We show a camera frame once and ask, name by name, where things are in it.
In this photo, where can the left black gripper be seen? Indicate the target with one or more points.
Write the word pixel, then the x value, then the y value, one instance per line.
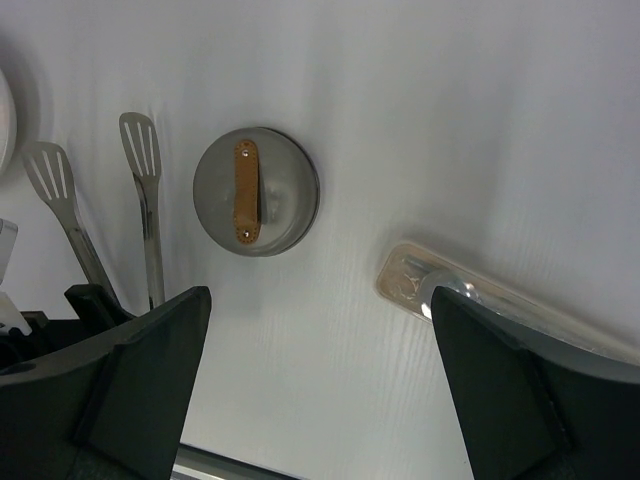
pixel 96 311

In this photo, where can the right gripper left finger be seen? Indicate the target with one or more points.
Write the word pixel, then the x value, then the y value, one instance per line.
pixel 110 407

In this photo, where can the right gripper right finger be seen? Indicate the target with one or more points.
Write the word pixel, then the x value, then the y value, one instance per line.
pixel 531 406

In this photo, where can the steel serving tongs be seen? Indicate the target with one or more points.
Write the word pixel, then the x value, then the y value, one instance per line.
pixel 108 204

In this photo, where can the clear cutlery case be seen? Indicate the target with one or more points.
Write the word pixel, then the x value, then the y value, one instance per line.
pixel 411 273

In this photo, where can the white oval plate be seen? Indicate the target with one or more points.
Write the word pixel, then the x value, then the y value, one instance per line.
pixel 8 124

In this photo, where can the grey lid with leather strap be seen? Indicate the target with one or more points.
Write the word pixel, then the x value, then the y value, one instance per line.
pixel 256 192

